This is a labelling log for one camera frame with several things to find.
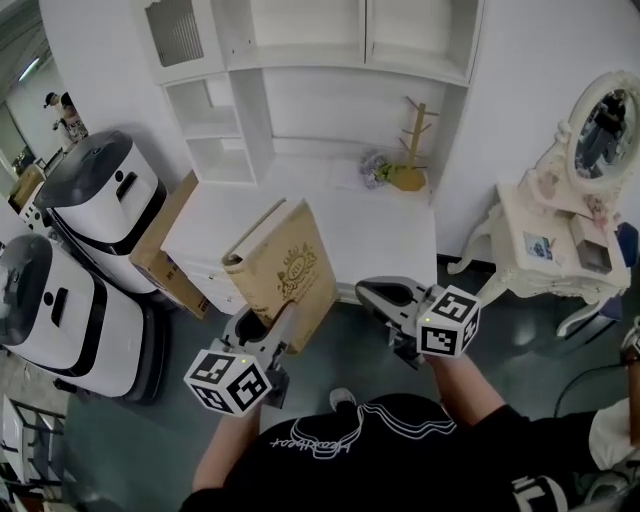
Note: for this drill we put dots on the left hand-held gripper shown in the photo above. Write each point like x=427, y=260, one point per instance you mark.
x=227, y=380

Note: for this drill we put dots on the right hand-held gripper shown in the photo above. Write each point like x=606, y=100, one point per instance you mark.
x=447, y=325

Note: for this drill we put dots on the tan hardcover book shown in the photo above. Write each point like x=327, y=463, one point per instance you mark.
x=295, y=250

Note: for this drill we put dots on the person's right forearm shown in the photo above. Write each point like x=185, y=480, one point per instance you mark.
x=465, y=390

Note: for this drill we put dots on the person's left forearm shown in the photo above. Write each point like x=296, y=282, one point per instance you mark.
x=225, y=445

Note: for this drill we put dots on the white desk tabletop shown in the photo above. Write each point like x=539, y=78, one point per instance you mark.
x=380, y=235

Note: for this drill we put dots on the white desk hutch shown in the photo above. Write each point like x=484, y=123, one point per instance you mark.
x=250, y=125

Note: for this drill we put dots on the person's grey shoe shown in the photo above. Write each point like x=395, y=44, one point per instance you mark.
x=342, y=397

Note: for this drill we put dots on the wooden mug tree stand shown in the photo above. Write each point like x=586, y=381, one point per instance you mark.
x=414, y=175

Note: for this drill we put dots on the purple flower bouquet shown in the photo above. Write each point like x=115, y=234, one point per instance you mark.
x=372, y=167

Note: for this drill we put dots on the large brown cardboard box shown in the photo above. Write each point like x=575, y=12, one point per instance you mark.
x=160, y=235

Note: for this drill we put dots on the white ornate vanity table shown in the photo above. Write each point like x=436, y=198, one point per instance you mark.
x=525, y=220

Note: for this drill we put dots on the small photo card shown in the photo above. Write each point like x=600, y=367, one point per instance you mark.
x=539, y=246

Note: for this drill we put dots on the person's black t-shirt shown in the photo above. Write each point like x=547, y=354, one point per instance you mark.
x=400, y=465

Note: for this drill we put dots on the small white jewellery box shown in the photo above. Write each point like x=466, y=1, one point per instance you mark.
x=590, y=245

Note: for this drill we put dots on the white black machine upper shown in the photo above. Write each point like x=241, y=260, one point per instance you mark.
x=100, y=210

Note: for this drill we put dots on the white black machine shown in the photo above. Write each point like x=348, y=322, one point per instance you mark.
x=100, y=210
x=60, y=320

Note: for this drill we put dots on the white black machine lower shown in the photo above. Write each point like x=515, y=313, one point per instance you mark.
x=60, y=320

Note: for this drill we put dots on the dark blue item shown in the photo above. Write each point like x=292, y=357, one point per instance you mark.
x=627, y=245

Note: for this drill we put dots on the white oval vanity mirror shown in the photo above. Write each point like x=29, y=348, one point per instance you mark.
x=600, y=130

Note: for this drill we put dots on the small brown cardboard box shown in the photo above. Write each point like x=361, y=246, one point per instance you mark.
x=25, y=187

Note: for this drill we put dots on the metal frame rack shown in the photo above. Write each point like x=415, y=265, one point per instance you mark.
x=35, y=440

